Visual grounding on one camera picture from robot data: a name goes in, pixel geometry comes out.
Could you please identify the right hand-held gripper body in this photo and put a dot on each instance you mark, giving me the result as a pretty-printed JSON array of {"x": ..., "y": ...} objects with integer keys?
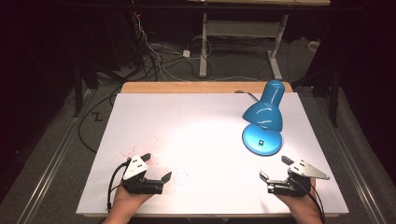
[{"x": 299, "y": 185}]

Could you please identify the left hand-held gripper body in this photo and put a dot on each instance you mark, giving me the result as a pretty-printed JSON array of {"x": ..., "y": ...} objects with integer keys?
[{"x": 137, "y": 185}]

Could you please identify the blue desk lamp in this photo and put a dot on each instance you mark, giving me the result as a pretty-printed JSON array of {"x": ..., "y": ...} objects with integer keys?
[{"x": 264, "y": 115}]

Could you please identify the person's right hand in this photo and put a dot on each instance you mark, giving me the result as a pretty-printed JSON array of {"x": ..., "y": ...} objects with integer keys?
[{"x": 300, "y": 205}]

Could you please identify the person's left hand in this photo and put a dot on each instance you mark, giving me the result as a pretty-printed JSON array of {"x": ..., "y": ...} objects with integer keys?
[{"x": 124, "y": 202}]

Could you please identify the white table cover sheet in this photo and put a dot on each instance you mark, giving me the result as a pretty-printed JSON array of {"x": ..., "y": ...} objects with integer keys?
[{"x": 193, "y": 140}]

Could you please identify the wooden table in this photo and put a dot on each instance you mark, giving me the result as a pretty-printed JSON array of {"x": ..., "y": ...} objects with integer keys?
[{"x": 193, "y": 87}]

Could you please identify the white power adapter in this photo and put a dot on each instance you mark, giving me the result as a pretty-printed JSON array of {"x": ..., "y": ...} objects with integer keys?
[{"x": 186, "y": 53}]

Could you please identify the metal floor rail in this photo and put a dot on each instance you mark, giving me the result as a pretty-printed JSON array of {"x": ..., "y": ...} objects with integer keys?
[
  {"x": 53, "y": 161},
  {"x": 351, "y": 161}
]

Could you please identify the white metal desk frame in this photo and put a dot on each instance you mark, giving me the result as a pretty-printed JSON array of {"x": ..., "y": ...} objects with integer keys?
[{"x": 241, "y": 28}]

